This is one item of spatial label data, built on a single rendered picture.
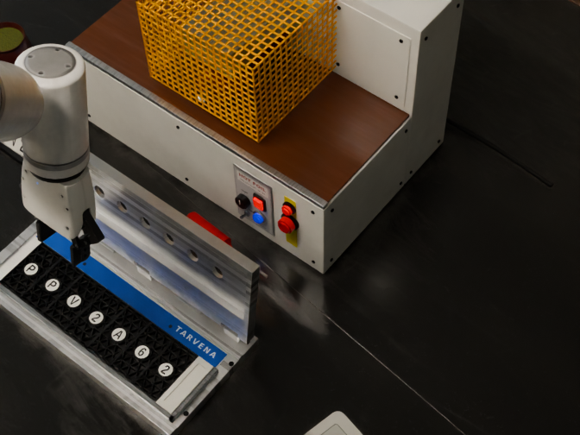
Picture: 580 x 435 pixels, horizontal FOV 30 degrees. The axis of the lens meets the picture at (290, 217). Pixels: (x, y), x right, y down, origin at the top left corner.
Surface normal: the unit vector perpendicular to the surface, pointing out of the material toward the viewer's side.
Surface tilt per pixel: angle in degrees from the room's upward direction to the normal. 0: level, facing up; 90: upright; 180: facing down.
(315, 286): 0
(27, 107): 90
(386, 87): 90
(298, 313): 0
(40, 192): 79
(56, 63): 11
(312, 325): 0
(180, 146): 90
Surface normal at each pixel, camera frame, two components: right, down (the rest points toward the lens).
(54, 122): 0.21, 0.72
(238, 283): -0.62, 0.55
